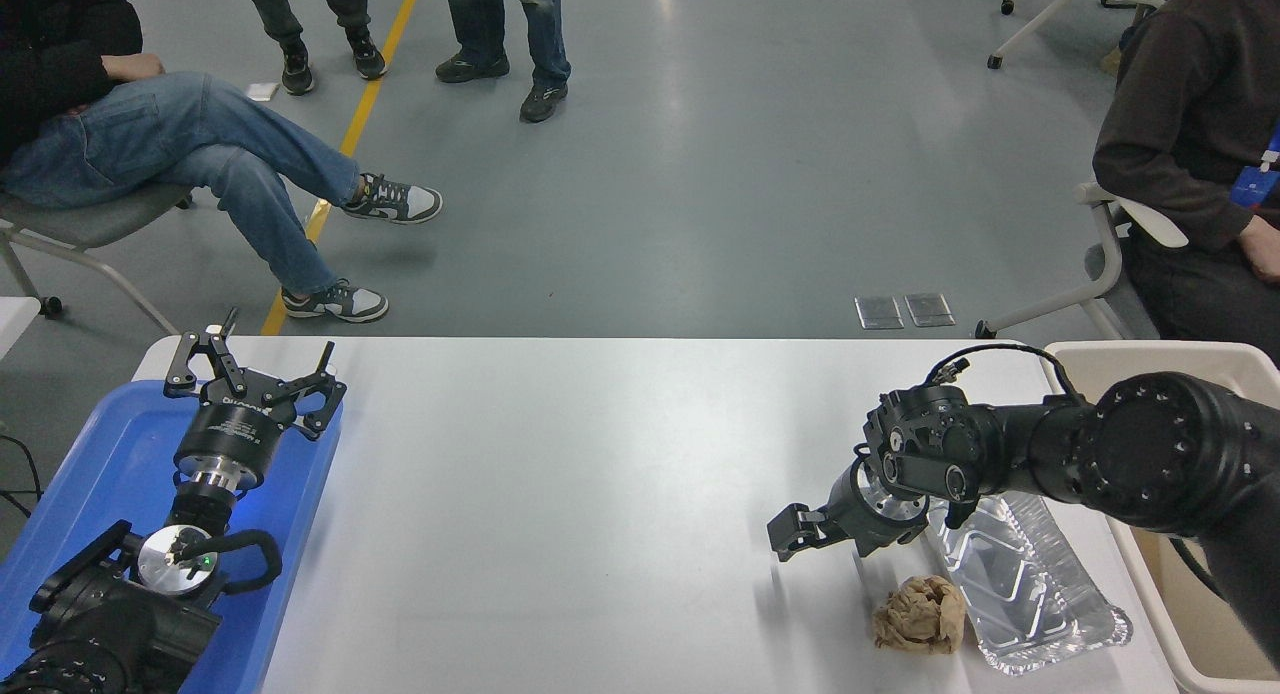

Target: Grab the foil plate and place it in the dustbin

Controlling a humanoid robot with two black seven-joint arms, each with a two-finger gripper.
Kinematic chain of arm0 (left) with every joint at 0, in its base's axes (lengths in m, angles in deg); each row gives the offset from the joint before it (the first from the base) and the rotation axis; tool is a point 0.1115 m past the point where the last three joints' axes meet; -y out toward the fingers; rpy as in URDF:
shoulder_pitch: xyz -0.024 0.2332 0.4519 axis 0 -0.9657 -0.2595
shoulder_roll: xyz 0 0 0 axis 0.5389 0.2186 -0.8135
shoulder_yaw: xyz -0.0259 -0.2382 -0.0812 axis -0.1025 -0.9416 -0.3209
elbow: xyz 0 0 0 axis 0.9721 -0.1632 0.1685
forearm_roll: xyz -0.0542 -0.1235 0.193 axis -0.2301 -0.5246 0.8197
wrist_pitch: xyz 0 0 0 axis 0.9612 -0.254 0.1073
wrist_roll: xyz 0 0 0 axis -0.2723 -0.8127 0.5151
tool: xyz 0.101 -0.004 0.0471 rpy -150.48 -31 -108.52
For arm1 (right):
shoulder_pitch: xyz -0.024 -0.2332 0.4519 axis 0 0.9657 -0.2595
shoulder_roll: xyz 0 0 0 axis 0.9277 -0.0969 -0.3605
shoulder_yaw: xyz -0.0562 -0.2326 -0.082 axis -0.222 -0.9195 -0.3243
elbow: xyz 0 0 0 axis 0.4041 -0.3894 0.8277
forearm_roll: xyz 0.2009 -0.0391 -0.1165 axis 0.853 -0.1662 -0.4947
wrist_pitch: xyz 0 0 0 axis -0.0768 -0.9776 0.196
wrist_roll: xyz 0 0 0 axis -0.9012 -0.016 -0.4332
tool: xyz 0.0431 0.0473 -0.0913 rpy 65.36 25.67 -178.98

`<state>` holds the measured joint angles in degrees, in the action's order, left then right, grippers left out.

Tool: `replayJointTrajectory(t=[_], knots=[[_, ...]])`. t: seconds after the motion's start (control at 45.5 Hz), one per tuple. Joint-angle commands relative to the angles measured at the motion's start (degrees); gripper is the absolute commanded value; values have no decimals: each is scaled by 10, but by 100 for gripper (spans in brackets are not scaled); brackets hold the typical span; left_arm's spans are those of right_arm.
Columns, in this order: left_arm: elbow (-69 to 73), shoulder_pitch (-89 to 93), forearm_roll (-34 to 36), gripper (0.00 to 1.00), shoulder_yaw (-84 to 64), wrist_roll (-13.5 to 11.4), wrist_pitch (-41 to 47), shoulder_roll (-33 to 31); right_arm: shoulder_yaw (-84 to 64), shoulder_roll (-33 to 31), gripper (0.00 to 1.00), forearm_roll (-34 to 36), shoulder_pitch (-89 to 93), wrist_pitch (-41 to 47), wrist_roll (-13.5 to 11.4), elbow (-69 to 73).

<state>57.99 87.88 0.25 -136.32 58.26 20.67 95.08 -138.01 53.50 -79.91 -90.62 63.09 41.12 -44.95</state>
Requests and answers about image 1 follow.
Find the white frame chair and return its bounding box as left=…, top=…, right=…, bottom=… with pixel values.
left=975, top=181, right=1191, bottom=341

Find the seated person with lanyard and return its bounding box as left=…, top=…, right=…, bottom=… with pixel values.
left=1092, top=0, right=1280, bottom=367

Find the large pale bin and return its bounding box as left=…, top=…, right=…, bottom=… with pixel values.
left=1043, top=341, right=1280, bottom=694

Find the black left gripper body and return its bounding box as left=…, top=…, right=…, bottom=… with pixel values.
left=174, top=373, right=302, bottom=476

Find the black floor cable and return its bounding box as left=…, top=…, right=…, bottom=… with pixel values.
left=0, top=434, right=43, bottom=520

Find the white side table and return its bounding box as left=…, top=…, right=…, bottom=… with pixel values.
left=0, top=297, right=42, bottom=361

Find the blue plastic tray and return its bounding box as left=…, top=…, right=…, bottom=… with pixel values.
left=0, top=379, right=344, bottom=694

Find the rectangular foil tray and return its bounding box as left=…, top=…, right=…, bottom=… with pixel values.
left=925, top=491, right=1133, bottom=675

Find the crumpled tan paper ball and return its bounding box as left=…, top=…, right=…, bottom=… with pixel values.
left=872, top=574, right=968, bottom=656

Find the seated person with crossed legs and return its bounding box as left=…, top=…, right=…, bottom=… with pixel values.
left=0, top=0, right=444, bottom=324

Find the blue lanyard badge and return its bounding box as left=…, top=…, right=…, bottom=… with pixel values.
left=1230, top=124, right=1280, bottom=211

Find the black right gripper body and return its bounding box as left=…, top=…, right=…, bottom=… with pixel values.
left=824, top=460, right=927, bottom=559

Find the grey chair with castors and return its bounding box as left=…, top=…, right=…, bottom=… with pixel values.
left=0, top=182, right=196, bottom=336

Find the white chair with castors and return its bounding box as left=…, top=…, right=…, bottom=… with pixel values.
left=987, top=0, right=1191, bottom=71

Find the standing person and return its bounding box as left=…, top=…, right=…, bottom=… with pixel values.
left=237, top=0, right=388, bottom=97
left=435, top=0, right=572, bottom=124

